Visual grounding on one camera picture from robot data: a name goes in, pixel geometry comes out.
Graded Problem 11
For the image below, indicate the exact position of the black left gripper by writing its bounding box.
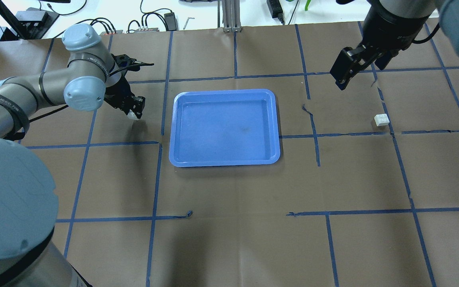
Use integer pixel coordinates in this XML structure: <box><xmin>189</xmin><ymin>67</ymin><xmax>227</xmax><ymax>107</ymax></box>
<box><xmin>104</xmin><ymin>78</ymin><xmax>146</xmax><ymax>120</ymax></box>

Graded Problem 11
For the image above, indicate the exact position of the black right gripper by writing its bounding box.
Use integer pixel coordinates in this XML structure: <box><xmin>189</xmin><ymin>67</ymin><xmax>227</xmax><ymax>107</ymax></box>
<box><xmin>330</xmin><ymin>39</ymin><xmax>403</xmax><ymax>90</ymax></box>

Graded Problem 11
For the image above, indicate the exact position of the white block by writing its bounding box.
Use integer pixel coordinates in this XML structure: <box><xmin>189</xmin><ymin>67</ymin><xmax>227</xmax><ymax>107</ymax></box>
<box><xmin>374</xmin><ymin>113</ymin><xmax>390</xmax><ymax>127</ymax></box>
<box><xmin>127</xmin><ymin>111</ymin><xmax>139</xmax><ymax>121</ymax></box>

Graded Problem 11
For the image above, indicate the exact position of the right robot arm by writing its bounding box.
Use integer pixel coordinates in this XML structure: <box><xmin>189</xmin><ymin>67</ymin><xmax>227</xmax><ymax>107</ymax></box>
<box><xmin>330</xmin><ymin>0</ymin><xmax>459</xmax><ymax>90</ymax></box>

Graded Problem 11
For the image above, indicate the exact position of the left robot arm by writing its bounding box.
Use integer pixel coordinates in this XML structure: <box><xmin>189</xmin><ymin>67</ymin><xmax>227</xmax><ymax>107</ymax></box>
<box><xmin>0</xmin><ymin>24</ymin><xmax>146</xmax><ymax>287</ymax></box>

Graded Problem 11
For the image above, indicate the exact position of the blue plastic tray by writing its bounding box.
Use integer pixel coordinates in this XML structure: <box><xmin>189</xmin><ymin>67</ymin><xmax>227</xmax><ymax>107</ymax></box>
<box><xmin>169</xmin><ymin>89</ymin><xmax>281</xmax><ymax>167</ymax></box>

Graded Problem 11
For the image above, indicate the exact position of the black power adapter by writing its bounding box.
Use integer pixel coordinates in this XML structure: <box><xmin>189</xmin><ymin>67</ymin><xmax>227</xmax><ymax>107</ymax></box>
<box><xmin>164</xmin><ymin>12</ymin><xmax>178</xmax><ymax>31</ymax></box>

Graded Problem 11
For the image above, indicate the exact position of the brown paper table cover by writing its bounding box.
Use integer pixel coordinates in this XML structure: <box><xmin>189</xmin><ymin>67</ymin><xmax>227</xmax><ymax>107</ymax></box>
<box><xmin>22</xmin><ymin>22</ymin><xmax>459</xmax><ymax>287</ymax></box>

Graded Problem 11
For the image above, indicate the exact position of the aluminium frame post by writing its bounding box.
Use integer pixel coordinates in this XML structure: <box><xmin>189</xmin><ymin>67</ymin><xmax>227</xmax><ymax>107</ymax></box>
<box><xmin>219</xmin><ymin>0</ymin><xmax>242</xmax><ymax>33</ymax></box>

